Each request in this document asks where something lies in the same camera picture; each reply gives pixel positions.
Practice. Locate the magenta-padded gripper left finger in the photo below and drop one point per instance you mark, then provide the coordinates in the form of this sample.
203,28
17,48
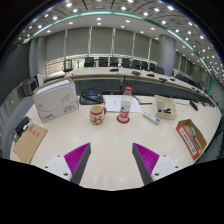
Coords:
77,160

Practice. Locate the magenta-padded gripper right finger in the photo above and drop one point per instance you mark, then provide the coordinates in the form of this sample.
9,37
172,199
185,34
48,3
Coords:
146,160

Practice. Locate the clear red-capped water bottle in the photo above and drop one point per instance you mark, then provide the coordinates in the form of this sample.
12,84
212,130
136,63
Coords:
125,106

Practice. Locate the cardboard box with red side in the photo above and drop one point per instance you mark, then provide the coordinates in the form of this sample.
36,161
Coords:
186,140

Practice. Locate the beige open box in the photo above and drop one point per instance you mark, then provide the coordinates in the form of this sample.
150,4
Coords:
165,116

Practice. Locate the red and cream mug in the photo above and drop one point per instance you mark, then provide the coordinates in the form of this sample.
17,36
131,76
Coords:
96,116

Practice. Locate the flat round red coaster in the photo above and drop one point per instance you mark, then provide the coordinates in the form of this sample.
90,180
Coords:
119,120

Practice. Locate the brown paper envelope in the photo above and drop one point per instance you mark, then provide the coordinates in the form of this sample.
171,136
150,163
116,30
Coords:
30,143

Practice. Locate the small black tool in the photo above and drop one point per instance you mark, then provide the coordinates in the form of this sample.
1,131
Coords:
165,110

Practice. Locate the green whiteboard eraser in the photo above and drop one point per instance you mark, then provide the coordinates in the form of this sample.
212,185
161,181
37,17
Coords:
193,132

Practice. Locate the white printed carton box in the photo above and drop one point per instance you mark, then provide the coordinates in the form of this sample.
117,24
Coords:
55,101

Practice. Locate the black desk conference console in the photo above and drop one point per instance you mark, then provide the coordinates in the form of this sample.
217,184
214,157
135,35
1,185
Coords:
90,97

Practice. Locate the white paper sheet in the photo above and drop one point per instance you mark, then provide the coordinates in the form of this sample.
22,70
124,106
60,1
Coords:
113,104

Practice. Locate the black handheld device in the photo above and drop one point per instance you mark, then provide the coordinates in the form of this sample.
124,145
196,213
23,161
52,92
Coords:
21,125

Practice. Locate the black microphone base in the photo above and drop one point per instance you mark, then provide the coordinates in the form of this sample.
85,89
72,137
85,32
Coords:
193,105

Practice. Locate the grey monitor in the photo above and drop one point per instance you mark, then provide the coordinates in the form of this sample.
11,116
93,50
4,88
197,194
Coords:
30,87

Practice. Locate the black desk microphones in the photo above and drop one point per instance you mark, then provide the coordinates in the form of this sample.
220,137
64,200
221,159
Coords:
136,73

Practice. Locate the long curved conference table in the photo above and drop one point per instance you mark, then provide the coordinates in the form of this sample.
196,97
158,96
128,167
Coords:
100,72

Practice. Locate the black office chairs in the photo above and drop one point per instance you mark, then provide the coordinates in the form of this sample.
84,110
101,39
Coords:
113,61

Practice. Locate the round ceiling lights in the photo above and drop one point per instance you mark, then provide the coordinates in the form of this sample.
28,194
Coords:
123,8

